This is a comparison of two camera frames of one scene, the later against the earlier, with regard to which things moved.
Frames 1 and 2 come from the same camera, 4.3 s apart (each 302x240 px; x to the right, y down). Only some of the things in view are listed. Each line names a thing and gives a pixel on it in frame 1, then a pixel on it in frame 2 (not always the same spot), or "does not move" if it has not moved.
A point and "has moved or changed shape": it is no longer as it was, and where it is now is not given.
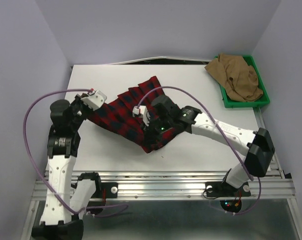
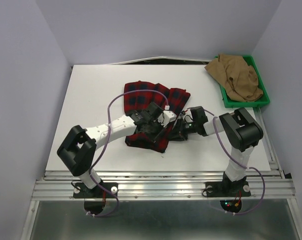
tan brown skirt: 238,78 does not move
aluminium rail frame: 190,185 does not move
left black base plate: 111,190 does not move
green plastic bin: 262,101 does not move
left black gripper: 78,100 -> 154,137
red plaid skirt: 117,115 has moved or changed shape
